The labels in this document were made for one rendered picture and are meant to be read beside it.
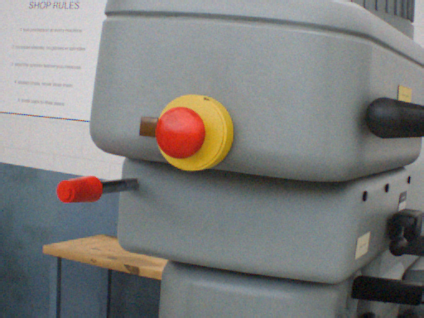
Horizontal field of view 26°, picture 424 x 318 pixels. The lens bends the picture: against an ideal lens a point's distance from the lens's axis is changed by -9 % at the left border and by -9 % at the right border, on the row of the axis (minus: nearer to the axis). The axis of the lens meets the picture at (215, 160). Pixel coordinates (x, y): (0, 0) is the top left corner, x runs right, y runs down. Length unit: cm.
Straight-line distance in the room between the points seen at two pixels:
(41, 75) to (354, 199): 528
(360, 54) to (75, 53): 520
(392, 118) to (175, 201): 24
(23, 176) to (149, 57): 534
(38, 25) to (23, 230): 136
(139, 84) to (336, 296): 30
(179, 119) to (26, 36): 544
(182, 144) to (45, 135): 530
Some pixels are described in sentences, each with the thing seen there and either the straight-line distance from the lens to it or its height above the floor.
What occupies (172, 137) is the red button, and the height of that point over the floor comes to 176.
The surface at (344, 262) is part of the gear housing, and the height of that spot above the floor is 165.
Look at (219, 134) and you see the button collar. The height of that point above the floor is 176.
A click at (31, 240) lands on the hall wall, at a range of 615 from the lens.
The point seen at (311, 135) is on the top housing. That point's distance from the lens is 78.
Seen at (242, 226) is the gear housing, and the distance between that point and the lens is 89.
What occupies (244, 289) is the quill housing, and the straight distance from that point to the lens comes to 94.
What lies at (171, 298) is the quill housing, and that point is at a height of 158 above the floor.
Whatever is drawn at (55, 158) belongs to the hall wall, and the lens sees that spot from 601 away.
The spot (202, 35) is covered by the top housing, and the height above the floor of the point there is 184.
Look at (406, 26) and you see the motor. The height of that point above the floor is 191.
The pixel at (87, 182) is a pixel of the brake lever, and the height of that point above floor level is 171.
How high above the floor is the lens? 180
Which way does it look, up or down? 4 degrees down
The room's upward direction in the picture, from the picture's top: 6 degrees clockwise
